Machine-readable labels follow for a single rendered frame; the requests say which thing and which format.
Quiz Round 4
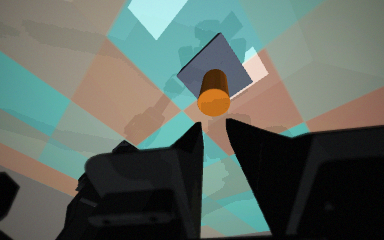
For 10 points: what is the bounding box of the orange cylinder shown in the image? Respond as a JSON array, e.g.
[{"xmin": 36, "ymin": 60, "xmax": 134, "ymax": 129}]
[{"xmin": 197, "ymin": 69, "xmax": 230, "ymax": 116}]

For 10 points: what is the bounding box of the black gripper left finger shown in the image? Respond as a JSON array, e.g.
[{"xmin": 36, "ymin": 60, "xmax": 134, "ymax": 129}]
[{"xmin": 84, "ymin": 122, "xmax": 204, "ymax": 239}]

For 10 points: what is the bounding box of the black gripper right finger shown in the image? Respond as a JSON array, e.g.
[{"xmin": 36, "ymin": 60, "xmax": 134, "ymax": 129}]
[{"xmin": 226, "ymin": 118, "xmax": 384, "ymax": 235}]

